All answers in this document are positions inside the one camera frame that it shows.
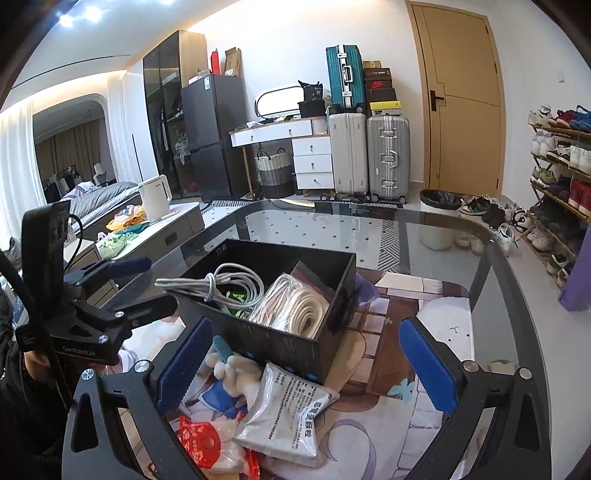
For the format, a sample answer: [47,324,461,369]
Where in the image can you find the white charging cable bundle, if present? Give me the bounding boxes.
[154,262,267,319]

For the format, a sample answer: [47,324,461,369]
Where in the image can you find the green printed plastic packet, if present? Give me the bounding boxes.
[216,290,252,319]

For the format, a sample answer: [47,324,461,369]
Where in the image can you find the white rope coil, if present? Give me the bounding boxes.
[248,271,334,340]

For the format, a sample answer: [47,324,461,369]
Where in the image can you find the left hand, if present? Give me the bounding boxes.
[22,351,54,383]

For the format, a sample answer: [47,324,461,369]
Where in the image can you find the grey side cabinet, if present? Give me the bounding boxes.
[64,202,205,305]

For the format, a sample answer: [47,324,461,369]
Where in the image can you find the red balloon glue packet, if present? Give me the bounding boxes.
[177,416,262,479]

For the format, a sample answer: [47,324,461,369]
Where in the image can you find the white electric kettle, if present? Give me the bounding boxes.
[138,174,172,222]

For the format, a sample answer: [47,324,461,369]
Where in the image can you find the white blue plush toy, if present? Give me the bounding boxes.
[199,336,263,419]

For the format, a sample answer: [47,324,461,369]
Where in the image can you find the anime print table mat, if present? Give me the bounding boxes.
[115,267,482,480]

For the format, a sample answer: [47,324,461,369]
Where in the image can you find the grey printed pouch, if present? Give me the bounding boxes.
[233,363,339,468]

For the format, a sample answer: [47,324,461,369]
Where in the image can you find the purple shopping bag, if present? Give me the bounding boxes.
[559,228,591,312]

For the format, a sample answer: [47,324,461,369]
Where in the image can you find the striped woven basket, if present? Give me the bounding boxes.
[256,147,296,199]

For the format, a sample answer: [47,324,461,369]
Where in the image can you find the black refrigerator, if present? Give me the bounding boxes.
[181,74,249,201]

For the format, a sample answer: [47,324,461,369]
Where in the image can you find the black cardboard box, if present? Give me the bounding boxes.
[170,240,356,383]

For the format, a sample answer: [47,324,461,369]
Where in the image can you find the white desk with drawers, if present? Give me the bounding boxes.
[230,117,335,191]

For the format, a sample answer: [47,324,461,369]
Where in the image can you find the oval black-framed mirror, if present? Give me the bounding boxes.
[253,85,304,119]

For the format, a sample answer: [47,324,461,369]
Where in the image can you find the black cat-ear bag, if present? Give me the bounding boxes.
[298,81,325,118]

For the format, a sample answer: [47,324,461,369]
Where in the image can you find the wooden shoe rack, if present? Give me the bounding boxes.
[526,105,590,288]

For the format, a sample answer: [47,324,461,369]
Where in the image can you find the white hard suitcase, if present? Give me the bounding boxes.
[328,113,369,195]

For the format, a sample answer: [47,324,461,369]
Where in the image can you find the silver aluminium suitcase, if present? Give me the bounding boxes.
[367,115,411,204]

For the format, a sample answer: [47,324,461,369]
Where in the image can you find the teal hard suitcase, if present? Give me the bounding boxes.
[325,45,367,113]

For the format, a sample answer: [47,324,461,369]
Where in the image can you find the stack of shoe boxes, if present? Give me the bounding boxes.
[363,60,402,116]

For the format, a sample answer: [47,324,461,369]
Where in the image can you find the wooden door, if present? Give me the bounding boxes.
[407,2,506,197]

